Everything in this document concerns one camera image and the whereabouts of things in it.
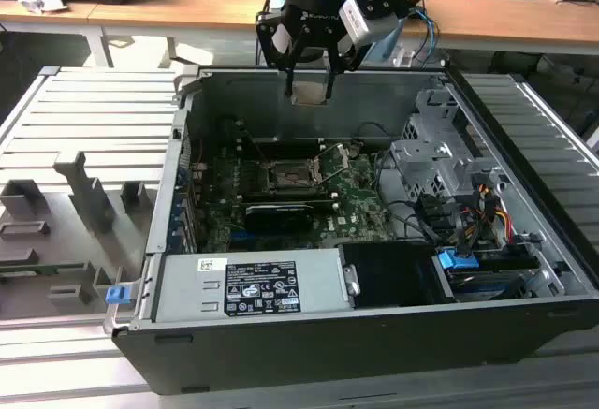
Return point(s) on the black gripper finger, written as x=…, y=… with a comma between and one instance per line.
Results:
x=338, y=55
x=267, y=39

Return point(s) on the silver CPU plate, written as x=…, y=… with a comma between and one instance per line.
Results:
x=309, y=93

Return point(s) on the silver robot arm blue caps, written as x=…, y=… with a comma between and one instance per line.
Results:
x=384, y=46

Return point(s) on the black RAM slot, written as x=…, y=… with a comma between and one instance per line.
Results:
x=285, y=143
x=285, y=196

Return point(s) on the wooden desk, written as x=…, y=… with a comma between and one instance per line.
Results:
x=187, y=2
x=47, y=16

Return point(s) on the silver metal disk bay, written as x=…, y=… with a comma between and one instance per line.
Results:
x=421, y=156

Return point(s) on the green motherboard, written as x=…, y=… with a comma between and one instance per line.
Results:
x=360, y=203

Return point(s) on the black graphics card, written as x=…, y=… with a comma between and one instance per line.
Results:
x=278, y=219

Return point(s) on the blue disk carrier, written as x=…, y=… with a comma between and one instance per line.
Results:
x=456, y=259

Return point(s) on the grey power supply unit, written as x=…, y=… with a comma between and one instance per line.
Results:
x=187, y=287

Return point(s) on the grey parts rack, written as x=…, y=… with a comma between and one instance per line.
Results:
x=79, y=222

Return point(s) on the disk drive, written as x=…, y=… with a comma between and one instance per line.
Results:
x=486, y=282

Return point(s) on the blue plastic latch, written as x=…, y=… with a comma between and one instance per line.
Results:
x=118, y=296

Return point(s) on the black open PC case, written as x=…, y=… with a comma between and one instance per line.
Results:
x=327, y=357

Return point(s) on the green RAM stick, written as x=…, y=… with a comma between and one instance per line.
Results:
x=42, y=268

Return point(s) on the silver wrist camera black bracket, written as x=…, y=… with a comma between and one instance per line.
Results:
x=360, y=23

